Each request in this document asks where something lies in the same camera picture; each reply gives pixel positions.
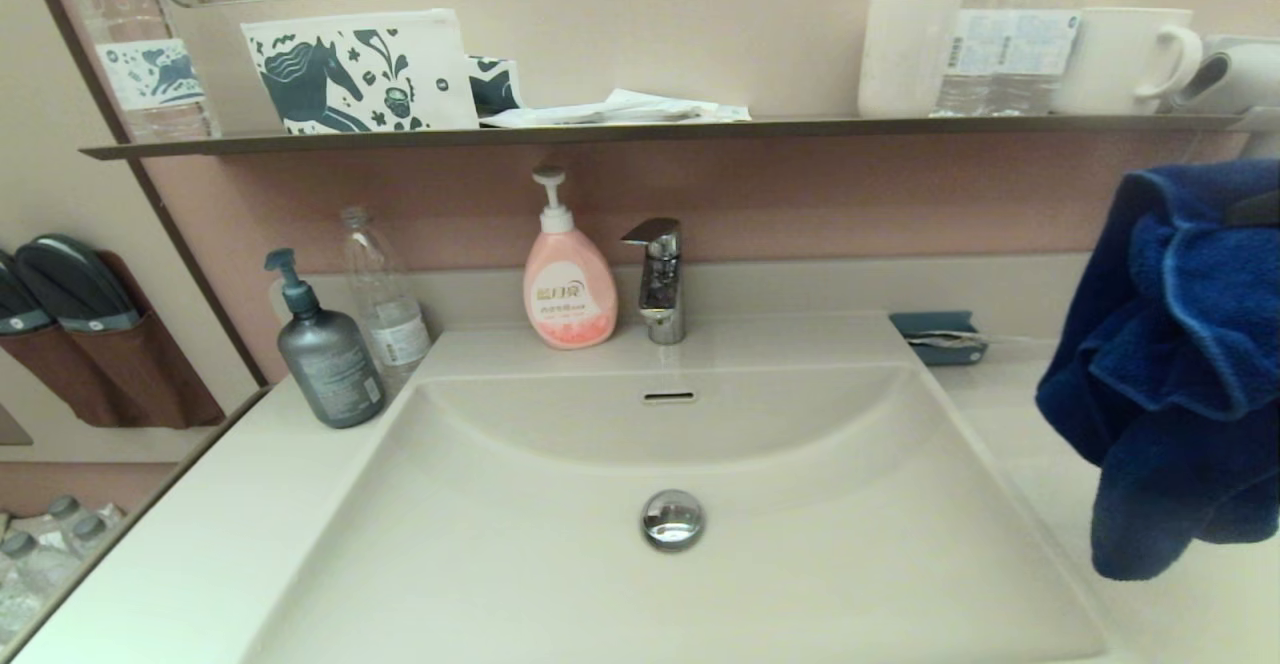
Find chrome faucet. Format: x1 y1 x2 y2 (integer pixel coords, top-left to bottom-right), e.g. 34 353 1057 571
620 217 687 346

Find blue microfiber towel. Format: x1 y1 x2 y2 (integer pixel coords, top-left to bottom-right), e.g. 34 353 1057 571
1035 159 1280 582

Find white ceramic sink basin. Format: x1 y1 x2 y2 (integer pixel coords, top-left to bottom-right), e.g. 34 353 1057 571
245 362 1106 664

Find pink soap pump bottle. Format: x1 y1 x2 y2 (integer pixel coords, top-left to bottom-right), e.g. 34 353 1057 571
523 168 619 350

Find white toiletry packets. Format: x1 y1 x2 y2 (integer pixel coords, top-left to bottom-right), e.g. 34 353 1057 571
478 89 753 129

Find chrome drain stopper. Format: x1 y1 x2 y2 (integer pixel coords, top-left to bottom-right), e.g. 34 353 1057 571
641 489 706 552

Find clear empty plastic bottle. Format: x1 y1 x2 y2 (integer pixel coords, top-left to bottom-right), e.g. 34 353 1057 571
339 206 433 385

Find small patterned pouch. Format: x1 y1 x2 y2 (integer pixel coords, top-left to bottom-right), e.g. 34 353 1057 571
466 56 525 120

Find blue soap tray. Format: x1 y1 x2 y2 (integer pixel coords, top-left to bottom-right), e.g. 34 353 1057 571
889 311 989 367

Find thin white packet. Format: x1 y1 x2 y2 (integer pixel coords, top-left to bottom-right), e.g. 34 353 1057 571
908 331 1036 349

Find grey pump dispenser bottle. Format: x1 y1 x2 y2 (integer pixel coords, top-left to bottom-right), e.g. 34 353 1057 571
264 248 387 430

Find horse print pouch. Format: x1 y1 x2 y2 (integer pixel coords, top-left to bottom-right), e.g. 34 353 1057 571
241 9 481 135

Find white label water bottle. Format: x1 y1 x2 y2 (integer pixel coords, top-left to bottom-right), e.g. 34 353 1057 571
932 0 1013 118
1000 0 1086 117

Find brown slipper holder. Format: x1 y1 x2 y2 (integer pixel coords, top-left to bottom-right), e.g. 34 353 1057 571
0 252 226 430

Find white ceramic mug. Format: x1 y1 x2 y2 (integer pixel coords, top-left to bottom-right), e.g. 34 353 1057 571
1050 8 1201 117

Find horse label water bottle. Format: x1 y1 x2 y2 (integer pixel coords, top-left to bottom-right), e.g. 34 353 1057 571
55 0 221 142

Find grey slipper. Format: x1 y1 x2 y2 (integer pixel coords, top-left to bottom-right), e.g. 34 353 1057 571
14 234 141 333
0 249 53 335

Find grey capped water bottle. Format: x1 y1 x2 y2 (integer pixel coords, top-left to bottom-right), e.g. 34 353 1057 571
0 532 83 645
40 496 126 550
62 514 123 570

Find white hair dryer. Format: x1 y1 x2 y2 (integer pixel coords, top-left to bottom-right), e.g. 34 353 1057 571
1165 34 1280 160

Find grey wall shelf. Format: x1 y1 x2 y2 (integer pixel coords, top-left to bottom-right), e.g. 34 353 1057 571
80 112 1280 162

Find white handleless cup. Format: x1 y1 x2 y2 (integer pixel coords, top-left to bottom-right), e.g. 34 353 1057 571
856 0 961 120

